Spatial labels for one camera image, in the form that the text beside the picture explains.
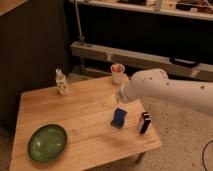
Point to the small white bottle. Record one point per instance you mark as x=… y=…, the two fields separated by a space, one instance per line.
x=61 y=82

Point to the white cup with red contents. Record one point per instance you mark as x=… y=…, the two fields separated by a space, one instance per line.
x=117 y=71

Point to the cluttered upper shelf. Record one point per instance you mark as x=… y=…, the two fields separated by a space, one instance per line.
x=195 y=9

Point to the blue folded object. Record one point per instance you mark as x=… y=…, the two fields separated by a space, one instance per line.
x=118 y=118

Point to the metal pole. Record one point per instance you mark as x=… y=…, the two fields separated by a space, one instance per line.
x=81 y=37

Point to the black case handle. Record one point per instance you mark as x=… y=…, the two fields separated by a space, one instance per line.
x=184 y=63

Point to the wooden table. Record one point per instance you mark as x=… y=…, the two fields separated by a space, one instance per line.
x=83 y=113

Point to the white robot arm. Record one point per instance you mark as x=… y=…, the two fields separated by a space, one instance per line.
x=156 y=83

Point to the beige arm end piece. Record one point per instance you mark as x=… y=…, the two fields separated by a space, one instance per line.
x=110 y=101

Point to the grey metal case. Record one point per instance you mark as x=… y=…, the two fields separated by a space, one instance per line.
x=140 y=60

